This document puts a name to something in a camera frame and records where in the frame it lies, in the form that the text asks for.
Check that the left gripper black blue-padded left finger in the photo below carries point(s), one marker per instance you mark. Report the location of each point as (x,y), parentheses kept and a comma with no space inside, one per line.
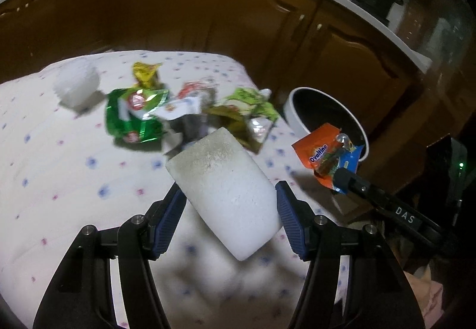
(80,293)

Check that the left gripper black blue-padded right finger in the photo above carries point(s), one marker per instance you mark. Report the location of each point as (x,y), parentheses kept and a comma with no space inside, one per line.
(353,279)

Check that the orange Ovaltine packet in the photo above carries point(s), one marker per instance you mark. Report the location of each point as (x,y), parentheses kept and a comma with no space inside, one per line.
(326,150)

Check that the light green wrapper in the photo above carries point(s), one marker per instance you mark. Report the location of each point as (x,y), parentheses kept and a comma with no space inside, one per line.
(248,115)

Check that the white foam block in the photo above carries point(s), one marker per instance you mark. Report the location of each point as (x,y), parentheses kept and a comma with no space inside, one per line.
(229,191)

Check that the red snack bag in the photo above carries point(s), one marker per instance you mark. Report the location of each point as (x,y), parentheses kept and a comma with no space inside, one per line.
(193,98)

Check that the green snack bag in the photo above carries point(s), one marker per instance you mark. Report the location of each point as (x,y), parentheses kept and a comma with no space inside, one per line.
(129,114)

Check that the white foam fruit net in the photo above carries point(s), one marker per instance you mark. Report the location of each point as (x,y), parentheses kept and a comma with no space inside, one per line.
(76,82)

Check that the yellow wrapper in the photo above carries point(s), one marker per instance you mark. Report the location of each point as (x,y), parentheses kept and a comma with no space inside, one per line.
(147,75)

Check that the white round trash bin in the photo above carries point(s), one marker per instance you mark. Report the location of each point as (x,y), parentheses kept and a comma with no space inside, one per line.
(307,108)

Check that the person hand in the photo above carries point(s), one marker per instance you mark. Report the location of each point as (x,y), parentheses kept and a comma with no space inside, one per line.
(429,295)

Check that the brown wooden lower cabinets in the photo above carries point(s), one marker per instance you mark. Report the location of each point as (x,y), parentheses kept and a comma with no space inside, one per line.
(283,44)

